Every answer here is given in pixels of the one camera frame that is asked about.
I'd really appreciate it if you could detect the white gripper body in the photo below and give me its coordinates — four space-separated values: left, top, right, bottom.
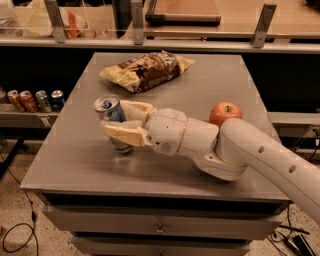
146 108 188 156

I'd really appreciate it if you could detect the upper drawer with knob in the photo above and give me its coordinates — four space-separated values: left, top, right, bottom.
43 205 281 240

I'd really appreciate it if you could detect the orange white plastic bag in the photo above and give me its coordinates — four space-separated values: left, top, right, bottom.
18 0 97 42

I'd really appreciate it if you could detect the brown yellow chip bag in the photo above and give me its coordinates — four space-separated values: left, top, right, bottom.
100 51 195 93

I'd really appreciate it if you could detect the wooden framed board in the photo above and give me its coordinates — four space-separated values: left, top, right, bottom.
145 0 221 23

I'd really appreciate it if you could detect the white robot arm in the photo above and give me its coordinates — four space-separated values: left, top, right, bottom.
94 95 320 223

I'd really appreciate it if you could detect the green silver soda can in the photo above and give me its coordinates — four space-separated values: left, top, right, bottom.
35 90 52 113

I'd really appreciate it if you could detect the red apple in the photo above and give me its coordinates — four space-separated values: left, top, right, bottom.
209 102 242 126

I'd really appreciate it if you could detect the lower drawer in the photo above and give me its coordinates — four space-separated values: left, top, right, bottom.
72 237 249 256

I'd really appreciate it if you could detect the red soda can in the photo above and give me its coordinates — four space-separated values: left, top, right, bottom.
19 90 38 113

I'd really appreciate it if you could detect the dark blue soda can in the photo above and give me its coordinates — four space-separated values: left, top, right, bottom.
51 90 65 110

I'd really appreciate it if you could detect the orange soda can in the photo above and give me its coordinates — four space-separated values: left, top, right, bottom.
7 90 26 112

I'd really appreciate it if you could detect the grey drawer cabinet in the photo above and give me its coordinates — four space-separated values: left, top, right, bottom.
22 53 289 246

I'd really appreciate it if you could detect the black floor cable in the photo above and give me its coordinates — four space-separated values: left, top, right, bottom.
0 151 40 256

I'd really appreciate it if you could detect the black power strip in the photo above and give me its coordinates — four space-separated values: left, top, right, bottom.
284 235 317 256

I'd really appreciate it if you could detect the blue silver redbull can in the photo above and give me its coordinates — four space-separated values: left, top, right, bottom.
94 94 133 154

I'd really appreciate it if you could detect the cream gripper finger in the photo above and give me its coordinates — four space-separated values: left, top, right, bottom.
101 120 150 147
120 100 156 122

